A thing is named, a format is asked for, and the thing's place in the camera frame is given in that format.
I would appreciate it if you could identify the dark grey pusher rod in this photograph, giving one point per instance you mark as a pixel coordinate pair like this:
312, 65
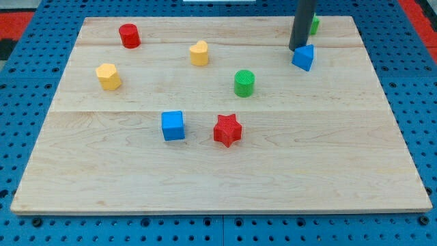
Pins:
302, 23

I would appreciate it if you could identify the blue triangle block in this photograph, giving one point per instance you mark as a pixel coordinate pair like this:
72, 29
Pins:
303, 57

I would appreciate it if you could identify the red cylinder block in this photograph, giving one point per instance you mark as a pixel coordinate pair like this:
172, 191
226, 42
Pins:
129, 35

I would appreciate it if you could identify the blue cube block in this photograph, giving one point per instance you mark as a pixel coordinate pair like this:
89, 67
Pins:
172, 125

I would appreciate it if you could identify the green block behind rod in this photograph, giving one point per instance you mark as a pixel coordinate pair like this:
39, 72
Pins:
314, 25

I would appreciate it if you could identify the green cylinder block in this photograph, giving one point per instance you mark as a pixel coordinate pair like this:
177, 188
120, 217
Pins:
244, 81

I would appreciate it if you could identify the red star block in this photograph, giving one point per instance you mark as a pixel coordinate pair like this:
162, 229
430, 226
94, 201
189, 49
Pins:
227, 130

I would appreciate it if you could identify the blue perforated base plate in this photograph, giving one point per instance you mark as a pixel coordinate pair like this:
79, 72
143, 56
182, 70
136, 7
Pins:
37, 36

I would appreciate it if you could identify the yellow hexagon block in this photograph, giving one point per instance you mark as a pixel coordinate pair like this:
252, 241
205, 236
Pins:
108, 77

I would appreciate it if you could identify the yellow heart block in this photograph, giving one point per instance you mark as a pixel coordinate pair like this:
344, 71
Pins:
199, 53

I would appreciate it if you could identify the wooden board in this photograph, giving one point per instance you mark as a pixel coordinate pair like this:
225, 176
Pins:
318, 142

